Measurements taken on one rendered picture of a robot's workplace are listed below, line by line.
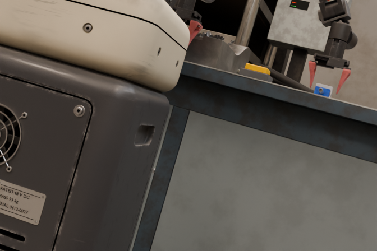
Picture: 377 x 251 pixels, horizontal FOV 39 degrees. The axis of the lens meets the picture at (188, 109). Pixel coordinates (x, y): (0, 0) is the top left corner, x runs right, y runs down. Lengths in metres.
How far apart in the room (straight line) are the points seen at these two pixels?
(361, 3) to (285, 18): 2.33
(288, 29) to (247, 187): 1.09
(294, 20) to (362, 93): 2.26
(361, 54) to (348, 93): 0.35
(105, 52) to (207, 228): 0.90
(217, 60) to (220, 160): 0.29
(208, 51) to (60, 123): 0.90
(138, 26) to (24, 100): 0.17
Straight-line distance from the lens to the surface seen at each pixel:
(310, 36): 2.38
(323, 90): 1.58
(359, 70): 4.59
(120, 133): 0.67
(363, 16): 4.67
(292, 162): 1.43
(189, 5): 1.50
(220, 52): 1.52
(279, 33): 2.39
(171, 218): 1.52
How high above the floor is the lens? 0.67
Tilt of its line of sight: level
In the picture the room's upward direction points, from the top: 16 degrees clockwise
